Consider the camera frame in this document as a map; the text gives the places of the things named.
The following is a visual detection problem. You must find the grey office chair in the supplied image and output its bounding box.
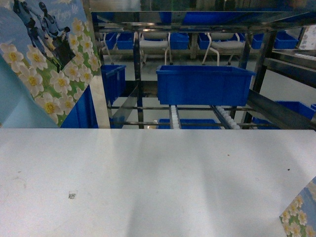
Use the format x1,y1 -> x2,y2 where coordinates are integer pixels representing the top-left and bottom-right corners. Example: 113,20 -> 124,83
139,32 -> 173,66
202,32 -> 244,66

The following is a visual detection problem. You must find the steel rack frame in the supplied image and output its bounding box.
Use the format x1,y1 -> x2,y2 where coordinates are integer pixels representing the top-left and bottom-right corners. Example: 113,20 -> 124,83
83,0 -> 316,129

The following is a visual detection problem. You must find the blue bin at left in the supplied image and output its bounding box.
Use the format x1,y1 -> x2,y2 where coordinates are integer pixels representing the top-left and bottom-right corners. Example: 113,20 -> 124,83
61,65 -> 126,128

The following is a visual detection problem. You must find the blue bin on roller rack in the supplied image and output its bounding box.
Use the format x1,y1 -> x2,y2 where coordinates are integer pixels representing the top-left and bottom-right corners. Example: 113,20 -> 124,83
156,65 -> 255,106

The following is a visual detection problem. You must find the flower gift bag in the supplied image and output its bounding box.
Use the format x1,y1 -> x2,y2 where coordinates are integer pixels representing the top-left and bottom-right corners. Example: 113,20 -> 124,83
279,178 -> 316,237
0,0 -> 100,126

